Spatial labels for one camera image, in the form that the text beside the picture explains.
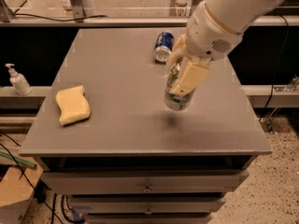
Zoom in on top grey drawer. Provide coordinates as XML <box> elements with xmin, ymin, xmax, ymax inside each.
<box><xmin>42</xmin><ymin>170</ymin><xmax>249</xmax><ymax>195</ymax></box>

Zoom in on metal clamp fixture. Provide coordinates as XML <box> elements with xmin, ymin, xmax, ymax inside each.
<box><xmin>274</xmin><ymin>75</ymin><xmax>299</xmax><ymax>92</ymax></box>

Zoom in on middle grey drawer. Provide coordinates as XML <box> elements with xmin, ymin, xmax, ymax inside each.
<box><xmin>69</xmin><ymin>195</ymin><xmax>225</xmax><ymax>214</ymax></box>

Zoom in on green silver 7up can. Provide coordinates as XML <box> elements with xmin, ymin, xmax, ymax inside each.
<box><xmin>164</xmin><ymin>59</ymin><xmax>194</xmax><ymax>111</ymax></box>

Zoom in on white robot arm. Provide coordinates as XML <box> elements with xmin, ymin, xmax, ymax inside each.
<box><xmin>166</xmin><ymin>0</ymin><xmax>285</xmax><ymax>96</ymax></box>

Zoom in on black hanging cable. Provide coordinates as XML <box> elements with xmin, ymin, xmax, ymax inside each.
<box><xmin>258</xmin><ymin>14</ymin><xmax>290</xmax><ymax>123</ymax></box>

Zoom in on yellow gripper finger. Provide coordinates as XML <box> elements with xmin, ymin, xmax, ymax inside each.
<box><xmin>173</xmin><ymin>57</ymin><xmax>211</xmax><ymax>93</ymax></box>
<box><xmin>165</xmin><ymin>35</ymin><xmax>189</xmax><ymax>70</ymax></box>

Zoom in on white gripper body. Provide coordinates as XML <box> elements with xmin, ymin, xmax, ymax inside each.
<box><xmin>185</xmin><ymin>1</ymin><xmax>243</xmax><ymax>60</ymax></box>

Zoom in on green rod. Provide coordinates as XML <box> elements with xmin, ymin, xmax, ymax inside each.
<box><xmin>0</xmin><ymin>151</ymin><xmax>36</xmax><ymax>169</ymax></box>

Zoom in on grey metal rail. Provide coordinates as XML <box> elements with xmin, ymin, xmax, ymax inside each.
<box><xmin>0</xmin><ymin>16</ymin><xmax>299</xmax><ymax>27</ymax></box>

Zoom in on cardboard box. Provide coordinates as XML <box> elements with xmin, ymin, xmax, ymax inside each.
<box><xmin>0</xmin><ymin>165</ymin><xmax>43</xmax><ymax>224</ymax></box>

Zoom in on blue pepsi can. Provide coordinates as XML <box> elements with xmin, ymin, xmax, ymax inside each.
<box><xmin>154</xmin><ymin>32</ymin><xmax>174</xmax><ymax>63</ymax></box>

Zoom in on yellow sponge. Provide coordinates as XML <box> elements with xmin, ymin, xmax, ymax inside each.
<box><xmin>56</xmin><ymin>85</ymin><xmax>91</xmax><ymax>126</ymax></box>

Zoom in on black cables on floor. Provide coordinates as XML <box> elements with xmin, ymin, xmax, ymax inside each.
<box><xmin>0</xmin><ymin>130</ymin><xmax>86</xmax><ymax>224</ymax></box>

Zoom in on bottom grey drawer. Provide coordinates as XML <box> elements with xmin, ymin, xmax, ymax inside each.
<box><xmin>86</xmin><ymin>214</ymin><xmax>212</xmax><ymax>224</ymax></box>

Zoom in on grey drawer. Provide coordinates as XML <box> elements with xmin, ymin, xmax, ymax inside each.
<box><xmin>42</xmin><ymin>170</ymin><xmax>249</xmax><ymax>195</ymax></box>
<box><xmin>86</xmin><ymin>214</ymin><xmax>212</xmax><ymax>224</ymax></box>
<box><xmin>69</xmin><ymin>195</ymin><xmax>225</xmax><ymax>214</ymax></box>

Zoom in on left metal bracket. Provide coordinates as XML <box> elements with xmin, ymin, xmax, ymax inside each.
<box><xmin>70</xmin><ymin>0</ymin><xmax>85</xmax><ymax>22</ymax></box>

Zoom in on black cable on shelf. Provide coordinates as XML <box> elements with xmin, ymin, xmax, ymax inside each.
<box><xmin>12</xmin><ymin>0</ymin><xmax>107</xmax><ymax>22</ymax></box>

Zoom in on grey drawer cabinet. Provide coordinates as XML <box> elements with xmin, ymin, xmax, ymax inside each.
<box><xmin>18</xmin><ymin>26</ymin><xmax>273</xmax><ymax>224</ymax></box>

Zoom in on white pump bottle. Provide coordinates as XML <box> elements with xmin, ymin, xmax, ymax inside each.
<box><xmin>6</xmin><ymin>63</ymin><xmax>32</xmax><ymax>96</ymax></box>

